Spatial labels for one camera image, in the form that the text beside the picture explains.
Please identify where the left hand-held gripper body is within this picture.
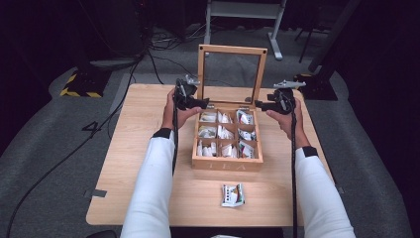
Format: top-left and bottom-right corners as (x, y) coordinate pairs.
(173, 74), (201, 111)

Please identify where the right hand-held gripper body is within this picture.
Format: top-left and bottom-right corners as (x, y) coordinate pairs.
(272, 79), (307, 116)

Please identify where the wooden tea box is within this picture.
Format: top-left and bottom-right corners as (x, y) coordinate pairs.
(191, 44), (268, 173)

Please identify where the white colourful tea packet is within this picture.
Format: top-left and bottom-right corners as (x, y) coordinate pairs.
(220, 182), (247, 209)

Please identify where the person's right hand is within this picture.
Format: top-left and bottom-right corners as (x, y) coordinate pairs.
(265, 96), (312, 150)

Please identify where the person's left hand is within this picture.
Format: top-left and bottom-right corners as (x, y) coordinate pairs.
(160, 87), (203, 131)

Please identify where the group of tea packets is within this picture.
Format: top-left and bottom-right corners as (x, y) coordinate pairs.
(196, 110), (259, 160)

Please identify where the black tripod stand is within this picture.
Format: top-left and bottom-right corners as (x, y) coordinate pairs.
(294, 18), (332, 64)

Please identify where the grey slanted pole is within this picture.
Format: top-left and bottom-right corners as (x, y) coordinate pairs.
(308, 0), (363, 73)

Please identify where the white metal stand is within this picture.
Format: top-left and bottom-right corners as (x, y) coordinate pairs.
(202, 0), (288, 61)

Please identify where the black yellow striped base plate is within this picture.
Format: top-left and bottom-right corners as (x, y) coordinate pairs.
(293, 72), (339, 101)
(59, 68), (112, 99)

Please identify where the thin black floor cable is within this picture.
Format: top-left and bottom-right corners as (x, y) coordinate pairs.
(146, 49), (199, 85)

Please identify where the left hand-held gripper black cable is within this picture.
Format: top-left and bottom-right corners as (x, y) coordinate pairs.
(170, 83), (181, 177)

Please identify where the hand-held gripper black cable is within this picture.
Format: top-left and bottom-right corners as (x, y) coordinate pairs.
(287, 90), (299, 238)
(170, 83), (181, 177)

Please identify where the tangle of floor cables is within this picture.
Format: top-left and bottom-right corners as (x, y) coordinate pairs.
(145, 22), (214, 52)

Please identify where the right hand-held gripper black cable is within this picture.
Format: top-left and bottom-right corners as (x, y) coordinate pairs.
(287, 90), (299, 238)

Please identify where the long black floor cable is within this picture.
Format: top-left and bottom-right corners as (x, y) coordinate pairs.
(2, 49), (147, 238)

